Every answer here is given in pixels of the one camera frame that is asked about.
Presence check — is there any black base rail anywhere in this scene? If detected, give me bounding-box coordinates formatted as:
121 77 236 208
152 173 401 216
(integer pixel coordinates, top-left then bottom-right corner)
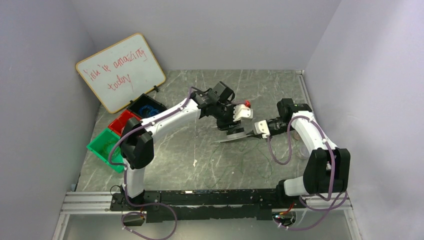
110 185 303 223

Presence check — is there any blue cable coil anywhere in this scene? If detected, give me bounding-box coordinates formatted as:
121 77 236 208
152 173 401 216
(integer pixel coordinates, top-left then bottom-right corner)
138 104 161 116

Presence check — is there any red storage bin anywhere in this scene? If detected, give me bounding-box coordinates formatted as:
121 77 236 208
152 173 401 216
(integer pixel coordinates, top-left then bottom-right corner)
107 110 141 136

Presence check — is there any green cable coil in bin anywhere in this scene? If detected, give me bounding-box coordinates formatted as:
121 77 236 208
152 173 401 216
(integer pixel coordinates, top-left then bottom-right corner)
101 140 117 160

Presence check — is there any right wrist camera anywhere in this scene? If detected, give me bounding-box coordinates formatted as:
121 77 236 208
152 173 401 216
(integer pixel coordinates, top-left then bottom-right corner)
253 120 271 139

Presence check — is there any pink capped small bottle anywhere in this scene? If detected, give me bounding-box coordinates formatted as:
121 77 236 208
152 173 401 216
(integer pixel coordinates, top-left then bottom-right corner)
293 132 301 141

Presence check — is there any whiteboard with red writing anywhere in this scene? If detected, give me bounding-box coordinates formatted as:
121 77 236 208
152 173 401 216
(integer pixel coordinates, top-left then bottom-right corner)
75 33 166 114

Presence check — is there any green storage bin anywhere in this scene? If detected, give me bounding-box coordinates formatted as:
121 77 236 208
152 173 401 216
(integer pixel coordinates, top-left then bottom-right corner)
86 128 124 173

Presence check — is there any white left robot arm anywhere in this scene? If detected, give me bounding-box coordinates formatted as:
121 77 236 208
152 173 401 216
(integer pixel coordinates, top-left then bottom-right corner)
117 81 237 204

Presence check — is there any clear small jar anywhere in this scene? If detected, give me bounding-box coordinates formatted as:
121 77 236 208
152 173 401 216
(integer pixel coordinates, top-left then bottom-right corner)
298 147 310 160

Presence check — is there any white perforated filament spool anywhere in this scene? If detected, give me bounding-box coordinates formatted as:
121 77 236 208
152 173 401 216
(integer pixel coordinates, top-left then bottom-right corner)
216 127 255 143

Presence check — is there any black storage bin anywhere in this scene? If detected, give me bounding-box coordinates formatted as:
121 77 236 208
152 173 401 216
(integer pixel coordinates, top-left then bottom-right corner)
127 93 168 119

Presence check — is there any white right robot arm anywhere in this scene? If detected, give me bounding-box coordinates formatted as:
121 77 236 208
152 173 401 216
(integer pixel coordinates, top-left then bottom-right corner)
265 98 351 197

